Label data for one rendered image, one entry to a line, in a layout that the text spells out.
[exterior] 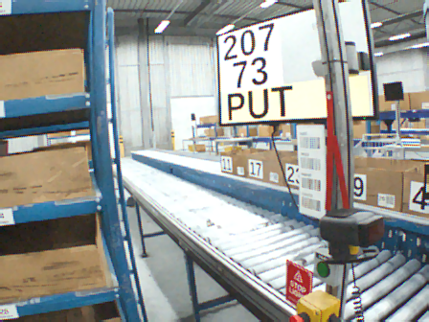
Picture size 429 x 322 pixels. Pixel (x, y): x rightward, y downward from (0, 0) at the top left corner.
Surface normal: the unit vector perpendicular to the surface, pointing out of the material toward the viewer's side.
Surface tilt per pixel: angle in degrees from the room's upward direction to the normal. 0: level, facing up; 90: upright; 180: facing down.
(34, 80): 91
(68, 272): 91
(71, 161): 90
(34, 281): 92
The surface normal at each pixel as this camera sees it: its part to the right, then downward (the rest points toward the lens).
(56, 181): 0.44, 0.08
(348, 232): -0.90, 0.12
